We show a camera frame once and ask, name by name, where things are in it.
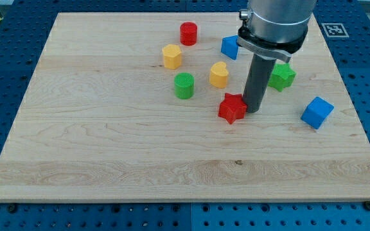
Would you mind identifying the blue cube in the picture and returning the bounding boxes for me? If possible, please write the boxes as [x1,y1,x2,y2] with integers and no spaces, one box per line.
[301,96,334,129]

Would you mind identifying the black bolt front right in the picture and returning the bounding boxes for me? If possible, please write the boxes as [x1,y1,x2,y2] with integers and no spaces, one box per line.
[363,201,370,211]

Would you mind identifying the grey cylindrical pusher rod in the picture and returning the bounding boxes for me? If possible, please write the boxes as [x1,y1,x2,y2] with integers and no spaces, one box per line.
[242,54,276,113]

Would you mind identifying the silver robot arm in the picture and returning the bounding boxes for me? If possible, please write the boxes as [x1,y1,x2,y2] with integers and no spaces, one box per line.
[237,0,316,63]

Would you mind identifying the black bolt front left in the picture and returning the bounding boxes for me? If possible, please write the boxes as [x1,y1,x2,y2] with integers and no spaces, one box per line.
[6,203,17,214]

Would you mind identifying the green cylinder block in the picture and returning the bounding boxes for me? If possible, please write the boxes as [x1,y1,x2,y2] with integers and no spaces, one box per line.
[174,73,195,99]

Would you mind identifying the yellow heart block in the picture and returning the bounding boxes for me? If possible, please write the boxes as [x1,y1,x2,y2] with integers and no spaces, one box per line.
[209,62,229,89]

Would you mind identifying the black bolt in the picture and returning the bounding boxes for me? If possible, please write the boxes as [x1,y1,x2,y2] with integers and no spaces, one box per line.
[363,201,370,211]
[6,203,17,214]

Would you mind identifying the blue wedge block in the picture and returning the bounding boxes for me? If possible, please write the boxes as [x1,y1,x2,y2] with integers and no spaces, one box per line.
[221,35,239,60]

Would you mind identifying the wooden board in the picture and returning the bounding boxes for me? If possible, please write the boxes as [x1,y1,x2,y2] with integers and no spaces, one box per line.
[0,13,370,203]

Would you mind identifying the yellow hexagon block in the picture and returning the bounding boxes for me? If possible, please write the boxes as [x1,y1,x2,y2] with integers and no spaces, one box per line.
[162,44,182,70]

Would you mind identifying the red cylinder block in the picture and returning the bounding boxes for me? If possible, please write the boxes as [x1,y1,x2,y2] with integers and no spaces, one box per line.
[180,22,198,46]

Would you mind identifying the red star block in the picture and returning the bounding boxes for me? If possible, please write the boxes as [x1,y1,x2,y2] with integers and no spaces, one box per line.
[218,93,247,124]

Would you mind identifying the green star block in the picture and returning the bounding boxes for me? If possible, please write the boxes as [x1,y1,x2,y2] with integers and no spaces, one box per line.
[268,63,296,92]

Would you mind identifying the white fiducial marker tag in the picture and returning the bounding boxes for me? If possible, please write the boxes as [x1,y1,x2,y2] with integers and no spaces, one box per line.
[321,22,349,38]

